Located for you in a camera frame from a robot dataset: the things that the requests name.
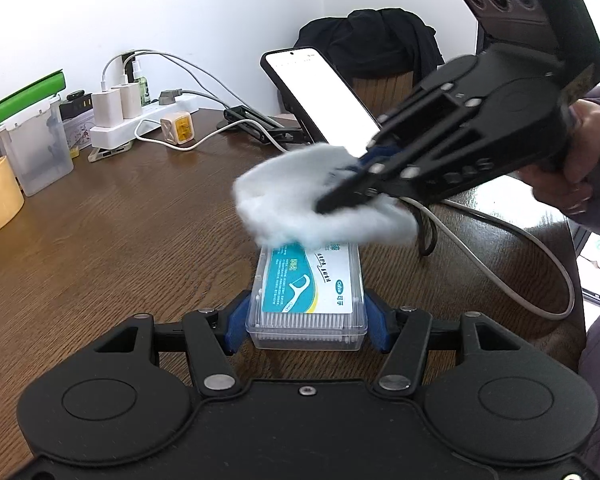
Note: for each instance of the clear plastic canister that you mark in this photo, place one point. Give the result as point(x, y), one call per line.
point(35, 155)

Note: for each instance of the clear floss pick box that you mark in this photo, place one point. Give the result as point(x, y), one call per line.
point(305, 305)

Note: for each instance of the small green bottle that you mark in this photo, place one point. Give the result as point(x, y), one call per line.
point(145, 91)

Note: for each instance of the white power strip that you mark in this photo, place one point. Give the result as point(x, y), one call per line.
point(145, 122)

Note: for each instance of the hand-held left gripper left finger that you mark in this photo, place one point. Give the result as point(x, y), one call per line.
point(237, 322)

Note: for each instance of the flat white hub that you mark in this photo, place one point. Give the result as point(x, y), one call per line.
point(110, 154)

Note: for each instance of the black garment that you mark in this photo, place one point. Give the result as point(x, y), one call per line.
point(375, 40)

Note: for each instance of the black phone stand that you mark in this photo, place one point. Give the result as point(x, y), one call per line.
point(260, 122)

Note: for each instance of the person's right hand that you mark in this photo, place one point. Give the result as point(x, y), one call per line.
point(592, 150)

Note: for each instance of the black charger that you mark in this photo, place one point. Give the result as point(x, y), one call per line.
point(77, 106)

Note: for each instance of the wooden chair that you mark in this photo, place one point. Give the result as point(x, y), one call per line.
point(385, 92)

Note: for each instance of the white cotton wad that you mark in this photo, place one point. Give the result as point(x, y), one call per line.
point(285, 195)

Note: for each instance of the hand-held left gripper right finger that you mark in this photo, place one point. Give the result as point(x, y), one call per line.
point(380, 325)

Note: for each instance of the white charger adapter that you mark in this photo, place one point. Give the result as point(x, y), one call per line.
point(107, 110)
point(129, 100)

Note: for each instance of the printed tin box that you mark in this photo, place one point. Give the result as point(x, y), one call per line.
point(80, 132)

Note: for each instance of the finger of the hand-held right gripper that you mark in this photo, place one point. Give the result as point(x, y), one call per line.
point(375, 187)
point(420, 120)

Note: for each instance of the white and yellow charger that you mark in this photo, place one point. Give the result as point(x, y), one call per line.
point(179, 130)

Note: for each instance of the black smartphone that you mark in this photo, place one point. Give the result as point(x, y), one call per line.
point(325, 95)

